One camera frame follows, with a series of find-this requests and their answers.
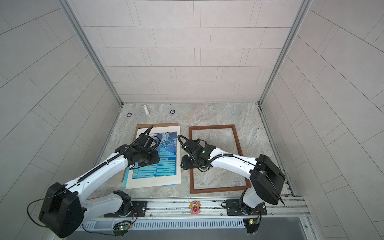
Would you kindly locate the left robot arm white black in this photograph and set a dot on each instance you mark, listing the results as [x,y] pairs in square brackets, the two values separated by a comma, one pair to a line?
[67,206]

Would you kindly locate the right circuit board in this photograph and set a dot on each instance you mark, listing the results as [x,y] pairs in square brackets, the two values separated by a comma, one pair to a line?
[252,225]

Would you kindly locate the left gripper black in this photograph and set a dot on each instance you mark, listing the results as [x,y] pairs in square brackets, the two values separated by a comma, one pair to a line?
[156,158]

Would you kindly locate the left circuit board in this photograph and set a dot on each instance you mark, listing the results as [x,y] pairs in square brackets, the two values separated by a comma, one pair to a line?
[121,228]

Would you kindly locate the pink toy figurine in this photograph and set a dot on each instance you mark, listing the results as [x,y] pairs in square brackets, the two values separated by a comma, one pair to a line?
[195,207]

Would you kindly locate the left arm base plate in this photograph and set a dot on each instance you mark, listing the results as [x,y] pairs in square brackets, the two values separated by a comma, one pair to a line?
[139,207]

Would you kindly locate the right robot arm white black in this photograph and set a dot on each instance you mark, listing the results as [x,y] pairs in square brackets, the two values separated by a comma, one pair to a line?
[266,178]

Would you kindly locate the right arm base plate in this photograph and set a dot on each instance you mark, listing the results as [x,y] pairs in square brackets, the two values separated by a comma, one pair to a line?
[234,207]

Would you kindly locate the brown wooden picture frame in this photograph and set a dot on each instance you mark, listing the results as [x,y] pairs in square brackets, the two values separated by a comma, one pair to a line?
[193,190]

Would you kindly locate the brown backing board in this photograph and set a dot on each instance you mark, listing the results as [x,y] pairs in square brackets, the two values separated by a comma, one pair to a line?
[126,171]

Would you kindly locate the blue poster with white mat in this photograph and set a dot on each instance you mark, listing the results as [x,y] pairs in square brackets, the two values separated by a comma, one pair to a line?
[168,171]

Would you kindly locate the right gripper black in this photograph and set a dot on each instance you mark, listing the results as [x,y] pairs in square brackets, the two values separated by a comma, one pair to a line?
[184,164]

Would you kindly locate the circuit board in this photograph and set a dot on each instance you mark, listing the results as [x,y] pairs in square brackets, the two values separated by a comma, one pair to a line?
[252,225]
[121,228]

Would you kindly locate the white cylinder tube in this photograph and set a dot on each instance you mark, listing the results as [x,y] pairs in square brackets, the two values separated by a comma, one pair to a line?
[146,109]

